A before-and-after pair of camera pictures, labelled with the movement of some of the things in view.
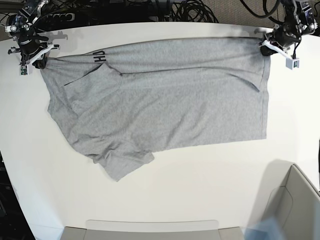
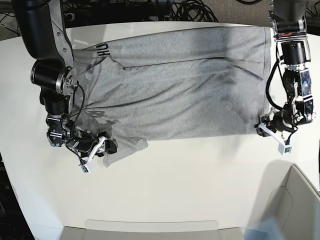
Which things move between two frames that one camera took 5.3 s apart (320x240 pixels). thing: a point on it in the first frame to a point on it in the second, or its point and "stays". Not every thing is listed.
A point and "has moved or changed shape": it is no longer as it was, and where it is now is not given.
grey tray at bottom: [152, 230] stays
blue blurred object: [269, 229] stays
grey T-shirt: [120, 104] has moved or changed shape
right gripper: [279, 40] to [273, 124]
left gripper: [33, 49] to [89, 145]
